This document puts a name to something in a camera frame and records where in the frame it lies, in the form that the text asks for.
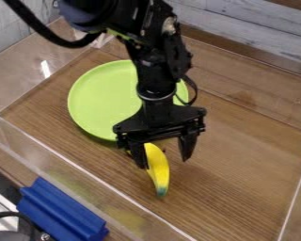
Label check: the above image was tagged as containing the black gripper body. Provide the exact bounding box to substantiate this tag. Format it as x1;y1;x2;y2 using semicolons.
113;104;206;148

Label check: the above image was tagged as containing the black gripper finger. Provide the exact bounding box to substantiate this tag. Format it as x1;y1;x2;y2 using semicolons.
178;130;198;162
128;141;149;169

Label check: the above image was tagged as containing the yellow toy banana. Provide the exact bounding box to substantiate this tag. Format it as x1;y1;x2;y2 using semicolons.
144;143;170;197

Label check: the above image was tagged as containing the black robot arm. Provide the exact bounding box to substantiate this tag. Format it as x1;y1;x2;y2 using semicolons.
2;0;205;169

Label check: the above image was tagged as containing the green round plate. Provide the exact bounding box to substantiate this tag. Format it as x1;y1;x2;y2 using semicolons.
66;59;189;142

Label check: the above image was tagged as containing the blue plastic clamp block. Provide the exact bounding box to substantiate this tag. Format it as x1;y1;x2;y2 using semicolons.
17;178;109;241

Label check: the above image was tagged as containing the clear acrylic enclosure wall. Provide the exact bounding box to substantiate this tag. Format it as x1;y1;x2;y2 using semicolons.
0;116;196;241

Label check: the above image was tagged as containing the clear acrylic triangle bracket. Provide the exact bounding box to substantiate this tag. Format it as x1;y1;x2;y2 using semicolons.
74;30;114;49

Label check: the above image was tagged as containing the black cable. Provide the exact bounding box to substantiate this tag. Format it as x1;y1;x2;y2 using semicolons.
0;212;37;241

